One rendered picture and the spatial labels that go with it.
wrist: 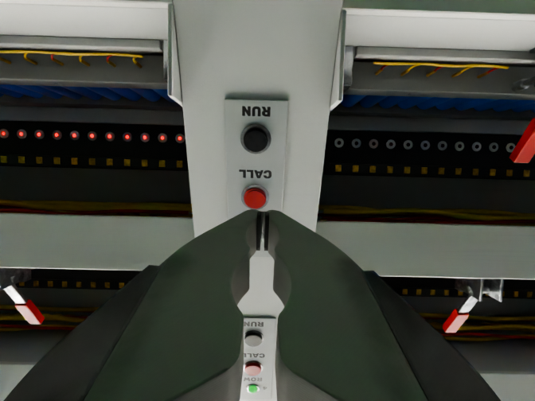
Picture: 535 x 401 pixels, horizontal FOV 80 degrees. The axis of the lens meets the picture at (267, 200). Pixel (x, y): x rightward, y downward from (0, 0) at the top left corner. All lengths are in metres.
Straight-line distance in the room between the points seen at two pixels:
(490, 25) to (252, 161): 0.17
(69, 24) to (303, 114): 0.16
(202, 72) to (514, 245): 0.28
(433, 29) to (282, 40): 0.10
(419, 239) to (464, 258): 0.04
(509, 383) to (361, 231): 0.28
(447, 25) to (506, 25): 0.03
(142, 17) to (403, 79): 0.20
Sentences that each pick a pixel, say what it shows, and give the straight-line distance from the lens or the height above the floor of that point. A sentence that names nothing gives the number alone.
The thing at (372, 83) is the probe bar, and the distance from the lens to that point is 0.29.
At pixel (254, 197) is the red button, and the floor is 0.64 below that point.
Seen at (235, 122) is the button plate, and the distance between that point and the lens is 0.21.
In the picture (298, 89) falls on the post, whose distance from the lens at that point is 0.21.
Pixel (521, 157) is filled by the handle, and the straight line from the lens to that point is 0.32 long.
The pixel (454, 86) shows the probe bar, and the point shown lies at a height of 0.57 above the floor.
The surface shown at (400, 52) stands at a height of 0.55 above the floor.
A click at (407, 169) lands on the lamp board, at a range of 0.42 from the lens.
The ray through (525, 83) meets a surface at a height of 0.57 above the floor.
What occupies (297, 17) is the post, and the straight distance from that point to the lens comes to 0.21.
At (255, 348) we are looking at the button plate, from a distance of 0.34.
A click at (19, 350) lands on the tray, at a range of 0.58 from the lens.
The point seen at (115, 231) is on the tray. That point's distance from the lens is 0.29.
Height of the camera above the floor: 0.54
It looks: 28 degrees up
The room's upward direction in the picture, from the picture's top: 178 degrees counter-clockwise
